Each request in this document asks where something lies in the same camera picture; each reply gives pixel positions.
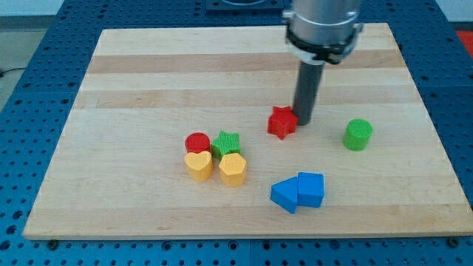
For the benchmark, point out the red star block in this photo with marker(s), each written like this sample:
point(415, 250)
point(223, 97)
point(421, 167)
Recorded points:
point(282, 122)

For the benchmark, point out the green star block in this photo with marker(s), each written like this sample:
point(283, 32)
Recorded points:
point(225, 143)

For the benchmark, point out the green cylinder block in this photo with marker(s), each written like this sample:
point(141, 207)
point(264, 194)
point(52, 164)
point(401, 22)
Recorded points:
point(357, 134)

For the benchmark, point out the yellow hexagon block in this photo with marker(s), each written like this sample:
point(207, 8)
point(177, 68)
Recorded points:
point(233, 169)

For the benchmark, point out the wooden board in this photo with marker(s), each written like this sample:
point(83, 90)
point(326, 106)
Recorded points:
point(118, 170)

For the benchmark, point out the yellow heart block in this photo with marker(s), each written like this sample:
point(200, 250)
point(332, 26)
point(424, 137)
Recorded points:
point(199, 165)

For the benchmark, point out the red cylinder block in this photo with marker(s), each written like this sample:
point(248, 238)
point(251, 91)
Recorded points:
point(197, 142)

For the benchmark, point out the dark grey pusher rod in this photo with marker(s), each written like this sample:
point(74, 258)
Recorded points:
point(307, 86)

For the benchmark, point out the blue square block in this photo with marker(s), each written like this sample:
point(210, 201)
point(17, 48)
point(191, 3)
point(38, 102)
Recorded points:
point(310, 189)

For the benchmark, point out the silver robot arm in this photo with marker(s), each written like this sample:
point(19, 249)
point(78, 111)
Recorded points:
point(322, 31)

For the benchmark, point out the blue triangle block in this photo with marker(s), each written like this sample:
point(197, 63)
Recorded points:
point(285, 194)

